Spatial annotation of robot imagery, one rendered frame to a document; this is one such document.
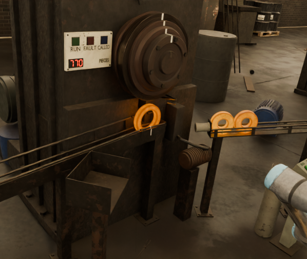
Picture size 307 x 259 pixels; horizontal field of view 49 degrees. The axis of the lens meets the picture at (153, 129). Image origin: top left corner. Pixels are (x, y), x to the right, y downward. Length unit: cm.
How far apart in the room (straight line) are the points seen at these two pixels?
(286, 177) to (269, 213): 99
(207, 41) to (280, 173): 328
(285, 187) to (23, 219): 167
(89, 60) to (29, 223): 116
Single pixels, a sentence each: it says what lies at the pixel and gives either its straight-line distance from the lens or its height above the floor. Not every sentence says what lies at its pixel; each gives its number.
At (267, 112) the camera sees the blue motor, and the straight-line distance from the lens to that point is 383.
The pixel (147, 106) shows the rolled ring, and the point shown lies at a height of 84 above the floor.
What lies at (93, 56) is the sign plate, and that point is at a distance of 177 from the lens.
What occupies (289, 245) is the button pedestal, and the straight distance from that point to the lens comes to 247.
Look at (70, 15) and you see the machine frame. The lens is 169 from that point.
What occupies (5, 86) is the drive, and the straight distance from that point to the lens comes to 285.
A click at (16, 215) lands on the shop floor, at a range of 248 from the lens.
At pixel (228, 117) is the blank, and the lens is 219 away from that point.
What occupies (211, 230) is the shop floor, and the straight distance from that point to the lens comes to 242.
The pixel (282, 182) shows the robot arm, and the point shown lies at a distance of 140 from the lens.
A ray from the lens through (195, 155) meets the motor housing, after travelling 217.
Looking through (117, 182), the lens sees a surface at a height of 61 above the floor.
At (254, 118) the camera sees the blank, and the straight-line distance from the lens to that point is 226.
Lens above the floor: 153
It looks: 25 degrees down
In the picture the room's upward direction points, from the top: 6 degrees clockwise
